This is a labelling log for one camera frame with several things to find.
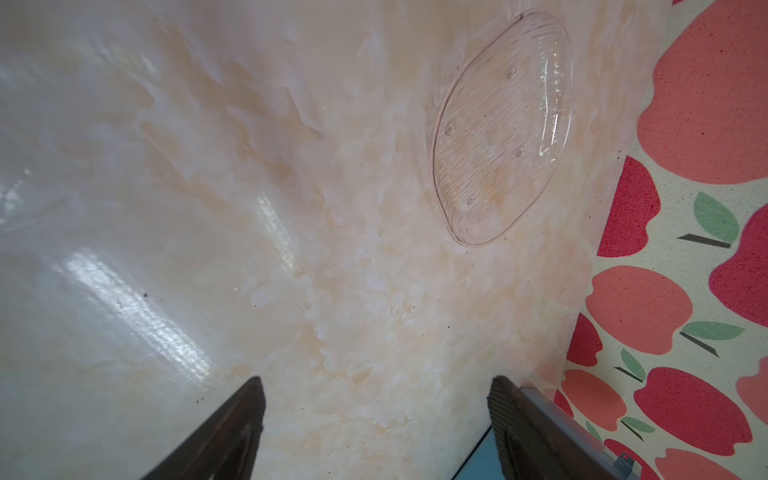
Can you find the clear glass plate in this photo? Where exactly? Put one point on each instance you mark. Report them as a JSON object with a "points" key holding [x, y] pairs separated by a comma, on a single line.
{"points": [[503, 127]]}

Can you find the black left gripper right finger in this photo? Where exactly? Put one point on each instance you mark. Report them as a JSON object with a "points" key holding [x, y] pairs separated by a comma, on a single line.
{"points": [[535, 439]]}

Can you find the blue plastic bin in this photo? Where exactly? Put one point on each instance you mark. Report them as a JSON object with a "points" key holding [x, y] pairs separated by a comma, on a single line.
{"points": [[483, 463]]}

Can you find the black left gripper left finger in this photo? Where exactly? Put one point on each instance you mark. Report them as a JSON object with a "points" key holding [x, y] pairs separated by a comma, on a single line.
{"points": [[224, 446]]}

